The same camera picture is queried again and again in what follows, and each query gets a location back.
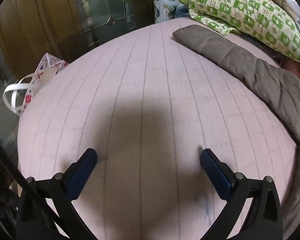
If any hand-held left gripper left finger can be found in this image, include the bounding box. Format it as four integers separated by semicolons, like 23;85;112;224
16;148;98;240

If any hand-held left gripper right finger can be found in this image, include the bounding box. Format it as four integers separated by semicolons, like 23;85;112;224
199;148;283;240

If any grey quilted jacket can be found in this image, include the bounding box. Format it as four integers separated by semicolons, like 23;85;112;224
172;24;300;145

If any pink checked bed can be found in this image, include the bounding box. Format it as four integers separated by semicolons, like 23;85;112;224
17;17;299;240

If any floral gift bag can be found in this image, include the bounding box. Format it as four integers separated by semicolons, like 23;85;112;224
3;52;69;115

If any wooden glass door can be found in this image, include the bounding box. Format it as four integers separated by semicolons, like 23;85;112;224
0;0;155;155

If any green patterned pillow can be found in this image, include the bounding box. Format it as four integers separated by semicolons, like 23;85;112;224
178;0;300;62

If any patterned foil sheet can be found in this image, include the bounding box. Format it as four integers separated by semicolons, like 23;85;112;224
151;0;190;25

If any thick black cable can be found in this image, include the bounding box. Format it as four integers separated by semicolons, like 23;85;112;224
0;127;64;232

